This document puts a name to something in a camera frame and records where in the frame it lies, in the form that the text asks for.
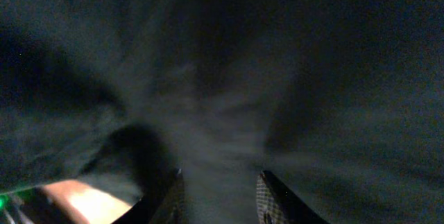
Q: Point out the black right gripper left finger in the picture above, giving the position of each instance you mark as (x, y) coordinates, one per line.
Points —
(169, 208)

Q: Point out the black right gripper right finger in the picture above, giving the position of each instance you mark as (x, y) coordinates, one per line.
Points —
(277, 204)

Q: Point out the black shorts with white trim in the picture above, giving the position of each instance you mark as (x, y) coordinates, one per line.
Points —
(342, 99)

